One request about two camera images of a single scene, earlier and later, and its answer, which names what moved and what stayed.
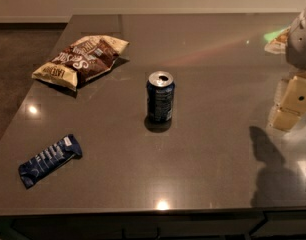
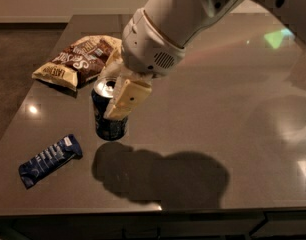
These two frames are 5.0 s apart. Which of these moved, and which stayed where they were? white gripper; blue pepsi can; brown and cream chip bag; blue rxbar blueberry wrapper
Moved: white gripper; blue pepsi can
Stayed: brown and cream chip bag; blue rxbar blueberry wrapper
